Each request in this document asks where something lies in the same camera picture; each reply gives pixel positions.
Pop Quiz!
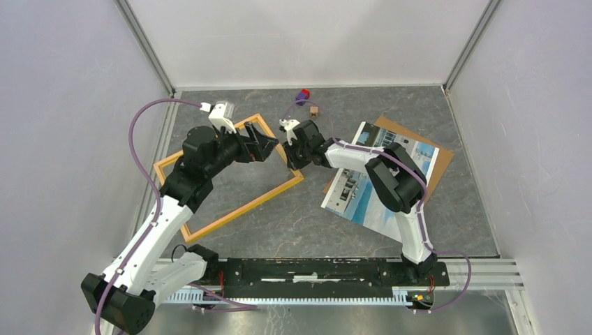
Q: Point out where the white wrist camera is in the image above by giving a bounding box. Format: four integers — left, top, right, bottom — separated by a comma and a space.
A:
279, 119, 300, 146
200, 100, 237, 134

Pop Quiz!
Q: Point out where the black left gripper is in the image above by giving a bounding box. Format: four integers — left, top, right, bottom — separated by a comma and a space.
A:
205, 121, 279, 178

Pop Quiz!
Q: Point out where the brown cardboard backing board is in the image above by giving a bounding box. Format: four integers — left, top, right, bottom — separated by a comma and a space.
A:
321, 117, 454, 219

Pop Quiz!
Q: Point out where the wooden letter cube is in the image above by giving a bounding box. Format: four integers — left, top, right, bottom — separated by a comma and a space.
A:
309, 106, 320, 118

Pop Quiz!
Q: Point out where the purple and red block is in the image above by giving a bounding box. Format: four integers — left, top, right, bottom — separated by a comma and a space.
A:
295, 89, 311, 106

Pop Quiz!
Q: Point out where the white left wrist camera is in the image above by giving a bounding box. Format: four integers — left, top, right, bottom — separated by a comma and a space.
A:
200, 100, 237, 134

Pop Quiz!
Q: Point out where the aluminium rail frame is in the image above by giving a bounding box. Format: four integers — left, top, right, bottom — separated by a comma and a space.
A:
90, 87, 538, 335

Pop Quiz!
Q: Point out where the building and sky photo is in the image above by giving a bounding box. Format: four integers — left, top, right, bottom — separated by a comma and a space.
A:
321, 121, 452, 242

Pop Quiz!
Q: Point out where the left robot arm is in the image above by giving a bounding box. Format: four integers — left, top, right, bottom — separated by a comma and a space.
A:
81, 122, 279, 334

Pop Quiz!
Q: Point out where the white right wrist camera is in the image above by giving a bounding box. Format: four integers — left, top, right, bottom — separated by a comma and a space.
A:
279, 119, 300, 146

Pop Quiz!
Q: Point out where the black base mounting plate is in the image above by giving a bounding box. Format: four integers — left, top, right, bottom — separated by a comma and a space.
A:
214, 258, 450, 299

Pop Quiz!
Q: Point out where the yellow wooden picture frame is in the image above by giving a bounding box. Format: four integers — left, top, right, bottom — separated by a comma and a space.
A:
153, 113, 304, 243

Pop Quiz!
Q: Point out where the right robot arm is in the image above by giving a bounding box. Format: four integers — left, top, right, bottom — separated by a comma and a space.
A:
279, 119, 438, 285

